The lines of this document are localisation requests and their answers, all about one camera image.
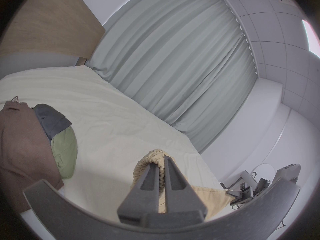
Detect grey-green curtain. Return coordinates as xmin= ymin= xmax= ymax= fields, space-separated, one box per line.
xmin=86 ymin=0 xmax=244 ymax=127
xmin=171 ymin=33 xmax=258 ymax=155

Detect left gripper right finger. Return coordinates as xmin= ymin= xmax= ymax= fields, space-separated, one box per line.
xmin=159 ymin=155 xmax=208 ymax=229

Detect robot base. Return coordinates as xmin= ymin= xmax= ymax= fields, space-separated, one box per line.
xmin=239 ymin=163 xmax=302 ymax=197

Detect green garment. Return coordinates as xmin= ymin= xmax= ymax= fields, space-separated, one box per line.
xmin=51 ymin=126 xmax=78 ymax=180

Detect beige shorts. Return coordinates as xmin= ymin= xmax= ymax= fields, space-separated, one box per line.
xmin=130 ymin=148 xmax=234 ymax=219

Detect bed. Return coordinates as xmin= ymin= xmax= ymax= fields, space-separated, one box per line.
xmin=0 ymin=0 xmax=234 ymax=237

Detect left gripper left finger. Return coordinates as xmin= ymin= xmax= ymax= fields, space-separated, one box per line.
xmin=117 ymin=163 xmax=161 ymax=228

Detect brown garment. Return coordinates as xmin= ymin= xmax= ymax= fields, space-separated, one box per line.
xmin=0 ymin=96 xmax=65 ymax=213

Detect dark grey garment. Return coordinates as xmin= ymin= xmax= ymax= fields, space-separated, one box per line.
xmin=31 ymin=103 xmax=73 ymax=139

